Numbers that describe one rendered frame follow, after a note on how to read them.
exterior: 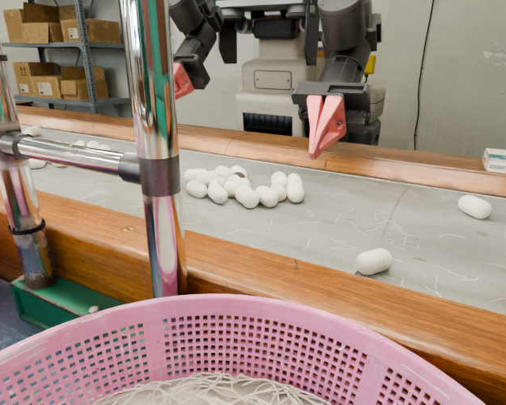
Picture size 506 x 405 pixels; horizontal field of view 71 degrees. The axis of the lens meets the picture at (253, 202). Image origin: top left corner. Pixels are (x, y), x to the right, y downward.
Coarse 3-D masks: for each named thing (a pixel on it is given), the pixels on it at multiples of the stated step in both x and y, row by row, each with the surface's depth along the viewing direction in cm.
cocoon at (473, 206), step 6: (462, 198) 40; (468, 198) 40; (474, 198) 39; (480, 198) 39; (462, 204) 40; (468, 204) 39; (474, 204) 39; (480, 204) 38; (486, 204) 38; (462, 210) 40; (468, 210) 39; (474, 210) 39; (480, 210) 38; (486, 210) 38; (474, 216) 39; (480, 216) 39; (486, 216) 38
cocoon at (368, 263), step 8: (360, 256) 28; (368, 256) 28; (376, 256) 28; (384, 256) 28; (360, 264) 28; (368, 264) 28; (376, 264) 28; (384, 264) 28; (368, 272) 28; (376, 272) 28
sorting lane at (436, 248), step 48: (48, 192) 45; (96, 192) 45; (336, 192) 47; (384, 192) 47; (432, 192) 47; (240, 240) 34; (288, 240) 34; (336, 240) 34; (384, 240) 34; (432, 240) 34; (480, 240) 35; (432, 288) 27; (480, 288) 27
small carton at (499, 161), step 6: (486, 150) 51; (492, 150) 50; (498, 150) 50; (504, 150) 50; (486, 156) 50; (492, 156) 47; (498, 156) 47; (504, 156) 47; (486, 162) 48; (492, 162) 47; (498, 162) 47; (504, 162) 46; (486, 168) 48; (492, 168) 47; (498, 168) 47; (504, 168) 47
